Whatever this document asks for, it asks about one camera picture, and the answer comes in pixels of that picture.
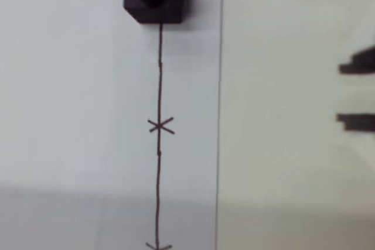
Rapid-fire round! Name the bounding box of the white paper sheet with markings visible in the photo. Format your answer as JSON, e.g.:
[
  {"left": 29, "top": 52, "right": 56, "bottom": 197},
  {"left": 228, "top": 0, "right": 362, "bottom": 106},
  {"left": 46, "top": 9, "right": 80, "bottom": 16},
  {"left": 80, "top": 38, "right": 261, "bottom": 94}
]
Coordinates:
[{"left": 0, "top": 0, "right": 226, "bottom": 250}]

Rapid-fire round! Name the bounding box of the white gripper finger with black pad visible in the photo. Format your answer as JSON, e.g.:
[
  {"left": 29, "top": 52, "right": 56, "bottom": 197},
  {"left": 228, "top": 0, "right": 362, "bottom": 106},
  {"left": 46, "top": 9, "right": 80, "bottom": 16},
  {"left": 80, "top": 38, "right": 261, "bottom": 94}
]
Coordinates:
[
  {"left": 338, "top": 27, "right": 375, "bottom": 74},
  {"left": 336, "top": 114, "right": 375, "bottom": 169}
]

